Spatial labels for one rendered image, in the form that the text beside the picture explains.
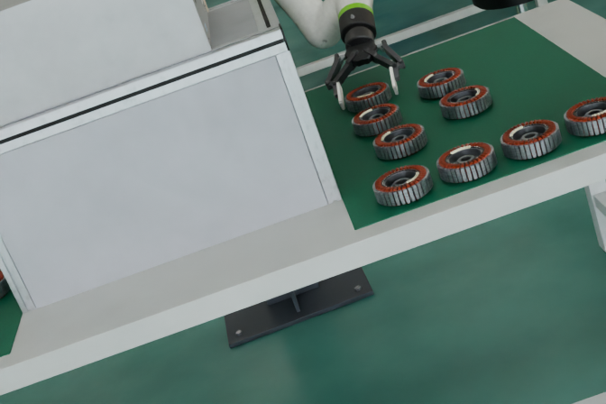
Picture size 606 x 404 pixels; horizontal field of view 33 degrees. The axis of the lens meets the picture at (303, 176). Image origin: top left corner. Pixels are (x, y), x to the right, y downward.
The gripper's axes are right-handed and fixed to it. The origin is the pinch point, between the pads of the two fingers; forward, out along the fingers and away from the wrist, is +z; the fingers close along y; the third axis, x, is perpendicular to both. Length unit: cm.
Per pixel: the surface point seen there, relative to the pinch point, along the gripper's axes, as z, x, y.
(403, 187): 54, 33, -10
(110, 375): 11, -82, 112
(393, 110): 16.7, 11.4, -7.2
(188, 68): 32, 57, 23
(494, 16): -226, -220, -34
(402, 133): 27.9, 16.3, -9.0
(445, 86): 9.3, 6.1, -19.3
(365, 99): 4.8, 4.1, 0.0
